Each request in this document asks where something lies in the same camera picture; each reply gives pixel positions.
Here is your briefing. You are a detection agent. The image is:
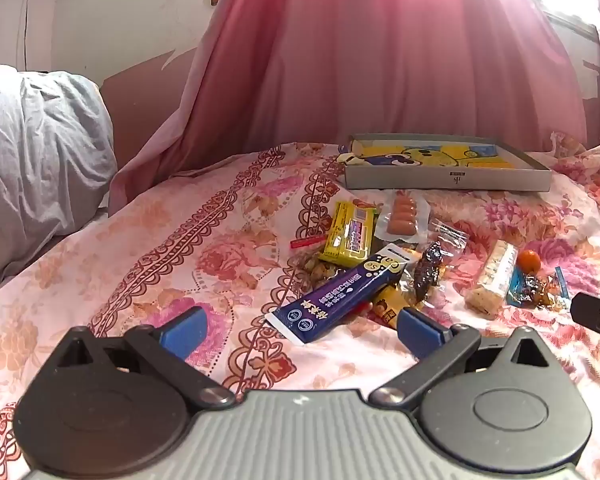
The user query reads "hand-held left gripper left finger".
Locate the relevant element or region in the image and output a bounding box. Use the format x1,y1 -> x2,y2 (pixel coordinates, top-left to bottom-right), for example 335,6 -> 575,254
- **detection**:
45,306 -> 237,408

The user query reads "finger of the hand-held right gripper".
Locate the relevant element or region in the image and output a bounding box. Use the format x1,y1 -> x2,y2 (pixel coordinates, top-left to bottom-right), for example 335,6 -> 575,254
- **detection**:
570,292 -> 600,372

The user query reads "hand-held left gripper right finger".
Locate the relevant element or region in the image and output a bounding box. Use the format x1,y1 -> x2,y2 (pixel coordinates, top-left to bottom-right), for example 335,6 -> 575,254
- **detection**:
369,307 -> 563,407

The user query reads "orange-yellow snack packet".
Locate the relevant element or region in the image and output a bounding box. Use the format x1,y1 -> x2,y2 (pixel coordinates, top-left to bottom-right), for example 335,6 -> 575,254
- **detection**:
370,282 -> 412,330

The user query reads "blue-edged packet of brown candy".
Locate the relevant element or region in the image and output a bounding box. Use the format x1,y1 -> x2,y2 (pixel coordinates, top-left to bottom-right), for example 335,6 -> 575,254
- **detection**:
505,266 -> 571,309

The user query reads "clear packet of dark meat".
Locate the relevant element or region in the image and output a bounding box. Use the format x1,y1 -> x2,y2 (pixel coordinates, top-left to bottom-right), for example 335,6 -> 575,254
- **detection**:
399,217 -> 469,307

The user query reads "small orange fruit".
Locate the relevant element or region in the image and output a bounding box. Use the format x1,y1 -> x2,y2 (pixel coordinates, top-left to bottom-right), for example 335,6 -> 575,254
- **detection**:
516,250 -> 542,276

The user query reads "rice cracker bar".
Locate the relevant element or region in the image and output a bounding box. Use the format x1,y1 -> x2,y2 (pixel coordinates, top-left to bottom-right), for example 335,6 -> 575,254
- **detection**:
464,240 -> 520,320

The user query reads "long purple snack packet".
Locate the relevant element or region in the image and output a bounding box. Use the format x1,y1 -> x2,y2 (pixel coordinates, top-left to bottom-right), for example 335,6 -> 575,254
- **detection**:
265,243 -> 421,346

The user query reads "clear pack of sausages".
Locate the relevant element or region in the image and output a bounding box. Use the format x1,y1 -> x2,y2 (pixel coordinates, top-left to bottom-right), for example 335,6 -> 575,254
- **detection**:
377,191 -> 430,241

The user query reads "yellow snack packet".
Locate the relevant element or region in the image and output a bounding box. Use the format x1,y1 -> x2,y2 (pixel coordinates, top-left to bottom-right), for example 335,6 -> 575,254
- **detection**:
319,201 -> 379,268

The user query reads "clear quail egg packet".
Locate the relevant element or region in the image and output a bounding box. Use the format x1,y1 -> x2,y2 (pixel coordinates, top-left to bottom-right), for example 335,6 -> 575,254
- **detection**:
287,234 -> 345,292

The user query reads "grey tray with cartoon print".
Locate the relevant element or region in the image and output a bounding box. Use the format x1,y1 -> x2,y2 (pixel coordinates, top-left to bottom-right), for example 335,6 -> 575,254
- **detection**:
337,133 -> 553,193

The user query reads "pink floral bedsheet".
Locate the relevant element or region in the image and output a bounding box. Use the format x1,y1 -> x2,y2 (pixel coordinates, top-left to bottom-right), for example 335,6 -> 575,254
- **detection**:
0,132 -> 600,480

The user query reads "grey blanket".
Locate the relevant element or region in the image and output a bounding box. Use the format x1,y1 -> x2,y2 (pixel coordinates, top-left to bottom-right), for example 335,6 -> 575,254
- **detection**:
0,62 -> 118,297

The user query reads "window frame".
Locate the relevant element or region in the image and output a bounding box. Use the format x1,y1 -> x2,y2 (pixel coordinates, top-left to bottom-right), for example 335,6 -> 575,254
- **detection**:
530,2 -> 600,103

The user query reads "thin wall cable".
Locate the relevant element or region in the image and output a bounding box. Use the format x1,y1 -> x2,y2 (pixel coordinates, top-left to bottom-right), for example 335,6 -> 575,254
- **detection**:
22,0 -> 34,72

